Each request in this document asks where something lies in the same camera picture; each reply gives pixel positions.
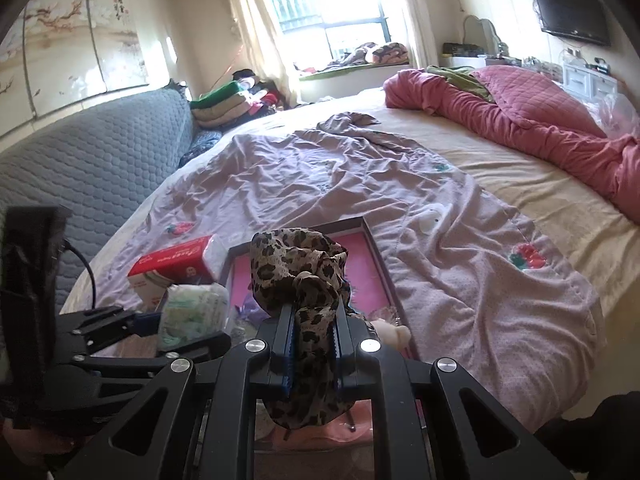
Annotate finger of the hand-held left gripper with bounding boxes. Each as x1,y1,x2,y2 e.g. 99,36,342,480
72,332,232,386
59,307,163,356

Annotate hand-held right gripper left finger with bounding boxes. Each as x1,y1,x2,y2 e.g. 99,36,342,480
47,305,296,480

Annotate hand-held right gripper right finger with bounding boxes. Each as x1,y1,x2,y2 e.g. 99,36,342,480
330,302,576,480

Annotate light green tissue pack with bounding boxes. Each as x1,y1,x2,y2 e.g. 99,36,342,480
157,284,231,351

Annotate pink book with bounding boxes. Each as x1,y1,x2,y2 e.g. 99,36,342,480
227,216,418,361
232,230,406,341

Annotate leopard print scarf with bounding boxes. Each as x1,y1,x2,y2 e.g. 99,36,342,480
249,227,376,431

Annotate person's left hand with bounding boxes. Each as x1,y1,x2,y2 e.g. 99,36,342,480
0,417,78,471

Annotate red and white carton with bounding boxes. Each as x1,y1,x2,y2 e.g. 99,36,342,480
127,235,228,311

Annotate grey quilted headboard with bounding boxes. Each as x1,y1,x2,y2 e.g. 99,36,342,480
0,87,196,301

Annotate lilac printed blanket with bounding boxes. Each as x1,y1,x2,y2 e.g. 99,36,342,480
92,112,601,431

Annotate dark floral pillow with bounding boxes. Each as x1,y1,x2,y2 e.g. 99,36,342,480
179,130,223,168

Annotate stack of folded blankets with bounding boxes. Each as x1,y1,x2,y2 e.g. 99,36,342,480
189,80,281,133

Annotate dark cloth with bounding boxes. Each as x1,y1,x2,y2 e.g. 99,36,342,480
537,392,640,473

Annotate green window sill mat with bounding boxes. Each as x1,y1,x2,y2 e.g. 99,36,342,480
300,62,411,81

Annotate olive green cloth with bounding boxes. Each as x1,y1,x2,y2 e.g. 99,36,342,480
427,66,496,103

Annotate clothes on window sill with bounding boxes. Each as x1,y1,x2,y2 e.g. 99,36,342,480
327,42,408,68

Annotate pink quilt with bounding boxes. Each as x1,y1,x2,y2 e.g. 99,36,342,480
382,65,640,211

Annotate cream curtain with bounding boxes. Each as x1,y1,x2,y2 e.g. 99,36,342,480
220,0,301,106
395,0,441,68

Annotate black storage box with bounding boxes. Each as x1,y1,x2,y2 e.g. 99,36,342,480
442,41,486,58

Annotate scalloped table mirror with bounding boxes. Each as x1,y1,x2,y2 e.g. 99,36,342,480
462,14,501,56

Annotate window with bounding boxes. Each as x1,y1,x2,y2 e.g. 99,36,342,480
255,0,416,61

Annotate clear pink plastic bag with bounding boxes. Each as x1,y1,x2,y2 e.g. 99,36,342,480
595,92,640,141

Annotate white drawer cabinet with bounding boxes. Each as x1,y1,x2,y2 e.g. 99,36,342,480
562,57,621,101

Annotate black cable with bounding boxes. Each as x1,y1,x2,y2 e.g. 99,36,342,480
64,237,98,313

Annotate blossom wall painting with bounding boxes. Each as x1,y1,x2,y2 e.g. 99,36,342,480
0,0,151,136

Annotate black wall television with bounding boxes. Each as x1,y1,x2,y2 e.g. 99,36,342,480
529,0,612,47

